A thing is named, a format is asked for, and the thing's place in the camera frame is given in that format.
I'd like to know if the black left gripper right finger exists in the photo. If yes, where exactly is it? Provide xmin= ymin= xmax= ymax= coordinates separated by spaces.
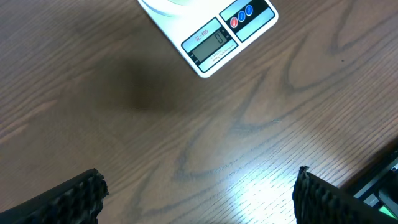
xmin=292 ymin=166 xmax=397 ymax=224

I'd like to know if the white digital kitchen scale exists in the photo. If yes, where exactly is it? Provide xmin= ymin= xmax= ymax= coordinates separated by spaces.
xmin=139 ymin=0 xmax=279 ymax=78

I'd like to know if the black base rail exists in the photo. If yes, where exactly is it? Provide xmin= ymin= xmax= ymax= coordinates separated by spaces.
xmin=342 ymin=142 xmax=397 ymax=219

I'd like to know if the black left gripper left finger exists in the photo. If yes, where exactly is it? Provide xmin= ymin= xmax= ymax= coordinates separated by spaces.
xmin=1 ymin=169 xmax=109 ymax=224

